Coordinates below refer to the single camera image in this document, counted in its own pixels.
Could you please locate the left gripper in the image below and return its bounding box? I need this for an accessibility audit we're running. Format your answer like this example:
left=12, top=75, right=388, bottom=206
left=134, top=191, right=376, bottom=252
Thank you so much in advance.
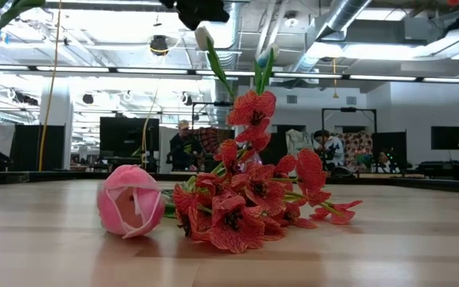
left=159, top=0, right=230, bottom=31

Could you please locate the pink artificial tulip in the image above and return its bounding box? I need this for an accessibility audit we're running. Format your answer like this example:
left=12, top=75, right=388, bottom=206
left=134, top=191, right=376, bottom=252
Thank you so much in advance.
left=96, top=164, right=179, bottom=239

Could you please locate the long ceiling light strip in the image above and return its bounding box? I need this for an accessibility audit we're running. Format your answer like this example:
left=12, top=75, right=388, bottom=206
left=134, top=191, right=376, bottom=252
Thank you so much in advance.
left=0, top=65, right=459, bottom=85

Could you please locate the red patterned cloth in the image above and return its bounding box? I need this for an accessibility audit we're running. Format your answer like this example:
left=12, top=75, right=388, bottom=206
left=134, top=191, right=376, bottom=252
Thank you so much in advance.
left=197, top=127, right=234, bottom=155

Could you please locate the person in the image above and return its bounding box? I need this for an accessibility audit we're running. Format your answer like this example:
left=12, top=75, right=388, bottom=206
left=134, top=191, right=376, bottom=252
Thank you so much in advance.
left=312, top=129, right=346, bottom=171
left=168, top=119, right=203, bottom=172

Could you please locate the large black monitor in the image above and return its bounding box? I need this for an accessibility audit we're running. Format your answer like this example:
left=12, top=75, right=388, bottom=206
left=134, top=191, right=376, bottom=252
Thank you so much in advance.
left=99, top=116, right=161, bottom=159

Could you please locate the rectangular ceiling light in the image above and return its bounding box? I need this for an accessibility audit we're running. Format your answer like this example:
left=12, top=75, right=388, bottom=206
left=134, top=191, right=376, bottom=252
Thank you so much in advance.
left=307, top=41, right=418, bottom=61

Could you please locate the white patterned cloth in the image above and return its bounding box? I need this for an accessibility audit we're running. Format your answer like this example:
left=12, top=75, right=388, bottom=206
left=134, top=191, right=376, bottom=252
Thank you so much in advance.
left=284, top=128, right=314, bottom=159

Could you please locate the floral cloth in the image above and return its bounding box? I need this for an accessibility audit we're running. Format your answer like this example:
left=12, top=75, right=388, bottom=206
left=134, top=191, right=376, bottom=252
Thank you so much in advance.
left=335, top=131, right=374, bottom=172

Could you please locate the black partition panel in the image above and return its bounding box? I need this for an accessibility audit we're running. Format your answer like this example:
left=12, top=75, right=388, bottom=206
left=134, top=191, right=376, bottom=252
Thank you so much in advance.
left=9, top=124, right=66, bottom=171

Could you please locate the black panel with lights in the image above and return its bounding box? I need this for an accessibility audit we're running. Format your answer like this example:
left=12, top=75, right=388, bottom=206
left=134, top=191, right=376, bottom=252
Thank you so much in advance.
left=372, top=131, right=408, bottom=171

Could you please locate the black desk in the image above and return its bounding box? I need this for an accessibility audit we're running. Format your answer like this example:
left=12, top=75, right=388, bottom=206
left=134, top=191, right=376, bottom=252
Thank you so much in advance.
left=406, top=159, right=459, bottom=183

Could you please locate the black ceiling cable reel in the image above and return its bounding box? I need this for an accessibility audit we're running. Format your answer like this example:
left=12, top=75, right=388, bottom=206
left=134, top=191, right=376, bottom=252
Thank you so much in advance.
left=148, top=34, right=171, bottom=57

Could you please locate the black tube frame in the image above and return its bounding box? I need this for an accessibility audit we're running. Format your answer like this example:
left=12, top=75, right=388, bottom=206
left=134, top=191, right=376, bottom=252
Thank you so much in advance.
left=321, top=106, right=378, bottom=135
left=190, top=101, right=234, bottom=176

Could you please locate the ribbed silver duct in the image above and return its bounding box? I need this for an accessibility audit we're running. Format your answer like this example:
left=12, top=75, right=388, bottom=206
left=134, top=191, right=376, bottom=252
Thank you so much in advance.
left=197, top=0, right=242, bottom=128

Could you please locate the thin yellow hanging cable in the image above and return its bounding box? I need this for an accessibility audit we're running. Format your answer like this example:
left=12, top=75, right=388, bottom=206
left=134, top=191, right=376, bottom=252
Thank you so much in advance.
left=140, top=89, right=159, bottom=168

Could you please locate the smooth silver ceiling duct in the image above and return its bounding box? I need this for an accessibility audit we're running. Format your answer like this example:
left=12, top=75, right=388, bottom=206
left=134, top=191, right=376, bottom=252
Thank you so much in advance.
left=292, top=0, right=374, bottom=73

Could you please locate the small black wall monitor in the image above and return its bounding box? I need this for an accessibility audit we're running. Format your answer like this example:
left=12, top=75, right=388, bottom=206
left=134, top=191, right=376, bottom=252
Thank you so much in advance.
left=430, top=126, right=459, bottom=151

